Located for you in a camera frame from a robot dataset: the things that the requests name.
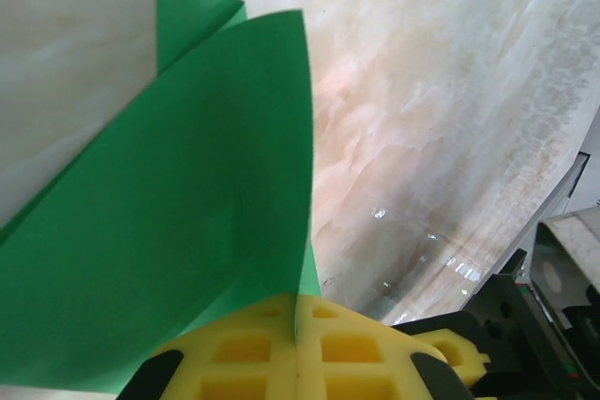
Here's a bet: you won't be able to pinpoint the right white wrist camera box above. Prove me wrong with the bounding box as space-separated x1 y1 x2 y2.
533 206 600 326

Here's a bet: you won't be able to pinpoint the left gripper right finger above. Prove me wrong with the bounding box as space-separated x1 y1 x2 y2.
297 294 475 400

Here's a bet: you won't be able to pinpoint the green square paper sheet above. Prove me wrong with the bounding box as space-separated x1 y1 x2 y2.
0 0 323 394

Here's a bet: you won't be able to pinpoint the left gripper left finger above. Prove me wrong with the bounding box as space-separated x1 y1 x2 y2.
121 293 299 400

